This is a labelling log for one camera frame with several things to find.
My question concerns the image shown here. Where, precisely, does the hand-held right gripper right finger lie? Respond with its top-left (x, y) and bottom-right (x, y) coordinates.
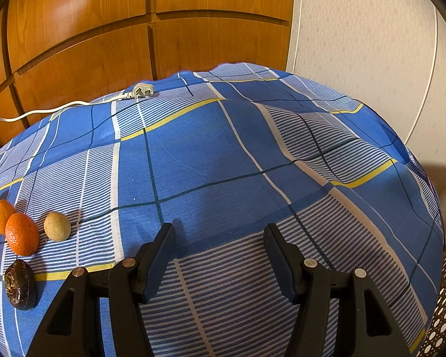
top-left (263, 224), bottom-right (411, 357)

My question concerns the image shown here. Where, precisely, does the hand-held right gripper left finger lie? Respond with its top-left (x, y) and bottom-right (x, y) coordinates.
top-left (25, 223), bottom-right (176, 357)

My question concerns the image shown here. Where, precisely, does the yellow-green round fruit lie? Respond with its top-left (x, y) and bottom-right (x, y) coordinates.
top-left (43, 211), bottom-right (71, 241)

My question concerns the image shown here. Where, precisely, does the orange mandarin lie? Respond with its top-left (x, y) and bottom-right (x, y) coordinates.
top-left (0, 200), bottom-right (16, 235)
top-left (5, 212), bottom-right (40, 257)

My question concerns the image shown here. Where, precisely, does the blue plaid tablecloth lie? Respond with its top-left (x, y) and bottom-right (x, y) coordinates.
top-left (0, 61), bottom-right (446, 357)

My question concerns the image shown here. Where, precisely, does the white power plug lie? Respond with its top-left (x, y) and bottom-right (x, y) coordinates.
top-left (124, 84), bottom-right (156, 101)

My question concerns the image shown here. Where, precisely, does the wooden wardrobe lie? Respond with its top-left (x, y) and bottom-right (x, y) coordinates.
top-left (0, 0), bottom-right (295, 153)

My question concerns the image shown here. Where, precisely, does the white power cord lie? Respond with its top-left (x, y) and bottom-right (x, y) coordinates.
top-left (0, 93), bottom-right (134, 179)

